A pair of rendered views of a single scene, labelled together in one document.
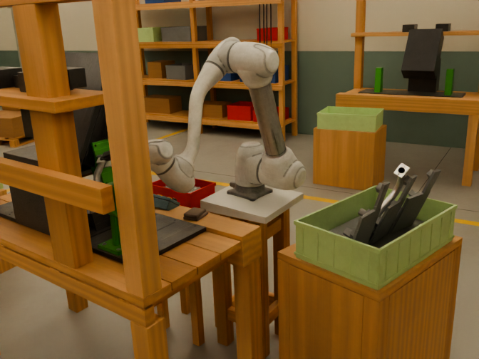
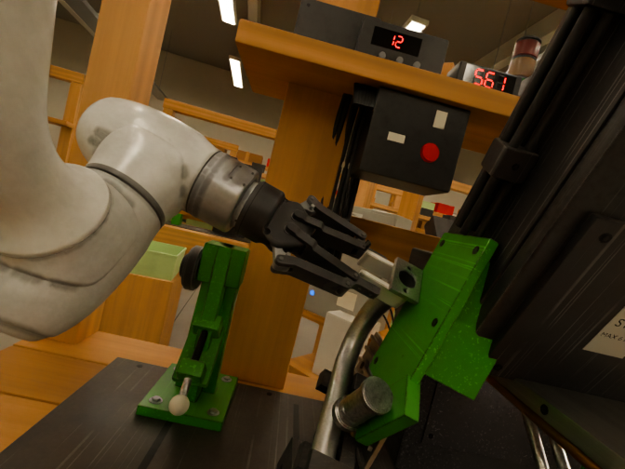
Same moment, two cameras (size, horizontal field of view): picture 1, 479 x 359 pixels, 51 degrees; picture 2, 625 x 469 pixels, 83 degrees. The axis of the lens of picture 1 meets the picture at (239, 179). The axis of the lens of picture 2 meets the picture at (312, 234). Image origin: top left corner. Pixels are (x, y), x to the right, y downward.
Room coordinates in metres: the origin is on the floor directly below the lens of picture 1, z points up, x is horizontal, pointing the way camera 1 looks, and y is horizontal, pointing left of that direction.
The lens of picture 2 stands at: (2.45, 0.20, 1.25)
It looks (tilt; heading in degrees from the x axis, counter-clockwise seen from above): 3 degrees down; 139
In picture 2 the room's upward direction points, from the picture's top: 14 degrees clockwise
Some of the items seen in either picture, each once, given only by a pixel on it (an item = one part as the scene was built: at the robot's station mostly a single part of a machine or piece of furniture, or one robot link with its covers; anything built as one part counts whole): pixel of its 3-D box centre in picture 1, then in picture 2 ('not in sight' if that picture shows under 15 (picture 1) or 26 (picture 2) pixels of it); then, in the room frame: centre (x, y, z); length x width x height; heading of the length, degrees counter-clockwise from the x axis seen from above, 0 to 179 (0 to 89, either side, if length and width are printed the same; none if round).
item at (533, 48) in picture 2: not in sight; (525, 51); (2.09, 1.00, 1.71); 0.05 x 0.05 x 0.04
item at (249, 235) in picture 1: (135, 213); not in sight; (2.47, 0.55, 0.82); 1.50 x 0.14 x 0.15; 52
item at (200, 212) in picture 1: (195, 214); not in sight; (2.20, 0.21, 0.91); 0.10 x 0.08 x 0.03; 153
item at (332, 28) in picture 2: (65, 77); (336, 35); (1.90, 0.62, 1.59); 0.15 x 0.07 x 0.07; 52
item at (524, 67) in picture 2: not in sight; (520, 72); (2.09, 1.00, 1.67); 0.05 x 0.05 x 0.05
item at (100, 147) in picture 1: (103, 161); (449, 319); (2.25, 0.62, 1.17); 0.13 x 0.12 x 0.20; 52
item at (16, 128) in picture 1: (21, 115); not in sight; (8.21, 3.52, 0.37); 1.20 x 0.80 x 0.74; 157
